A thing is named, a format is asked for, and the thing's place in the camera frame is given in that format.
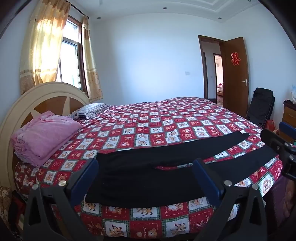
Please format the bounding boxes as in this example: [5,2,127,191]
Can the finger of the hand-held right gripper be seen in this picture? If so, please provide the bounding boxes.
[279,122,296,142]
[260,128,296,181]

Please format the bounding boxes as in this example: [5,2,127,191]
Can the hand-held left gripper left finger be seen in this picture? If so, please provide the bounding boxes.
[23,159,100,241]

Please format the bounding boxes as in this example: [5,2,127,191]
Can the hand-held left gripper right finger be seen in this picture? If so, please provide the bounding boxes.
[192,158,269,241]

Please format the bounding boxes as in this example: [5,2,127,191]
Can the black pants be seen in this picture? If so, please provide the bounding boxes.
[84,132,281,208]

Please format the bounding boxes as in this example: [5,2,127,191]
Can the wooden dresser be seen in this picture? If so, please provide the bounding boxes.
[282,100,296,128]

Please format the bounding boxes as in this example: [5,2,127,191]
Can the black folding chair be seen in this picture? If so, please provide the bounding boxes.
[245,88,275,129]

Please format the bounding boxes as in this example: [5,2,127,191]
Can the folded pink blanket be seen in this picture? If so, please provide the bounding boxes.
[10,111,82,167]

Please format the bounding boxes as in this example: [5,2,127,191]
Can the brown wooden door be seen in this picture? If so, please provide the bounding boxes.
[220,37,249,120]

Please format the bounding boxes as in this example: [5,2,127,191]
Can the purple cloth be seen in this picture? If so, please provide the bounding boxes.
[264,175,296,232]

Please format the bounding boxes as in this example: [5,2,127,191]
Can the striped pillow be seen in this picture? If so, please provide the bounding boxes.
[71,103,112,120]

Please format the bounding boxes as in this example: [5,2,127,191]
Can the red checkered printed bedspread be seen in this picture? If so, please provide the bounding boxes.
[14,97,284,239]

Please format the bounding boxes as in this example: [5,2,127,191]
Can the patterned box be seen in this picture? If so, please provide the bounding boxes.
[0,186,12,223]

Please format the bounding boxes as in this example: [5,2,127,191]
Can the cream and brown headboard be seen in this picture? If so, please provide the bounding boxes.
[0,82,90,193]

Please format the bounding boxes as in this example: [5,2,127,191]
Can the narrow yellow curtain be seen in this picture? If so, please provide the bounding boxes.
[81,16,103,101]

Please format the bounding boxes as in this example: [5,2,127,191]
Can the window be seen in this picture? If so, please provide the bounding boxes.
[55,15,88,92]

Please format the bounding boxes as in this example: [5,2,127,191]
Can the wide yellow curtain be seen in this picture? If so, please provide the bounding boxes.
[20,0,71,95]

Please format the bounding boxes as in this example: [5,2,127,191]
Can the dark curtain rod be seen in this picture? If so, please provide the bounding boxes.
[68,3,89,18]

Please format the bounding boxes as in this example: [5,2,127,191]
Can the brown door frame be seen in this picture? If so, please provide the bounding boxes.
[198,35,226,102]

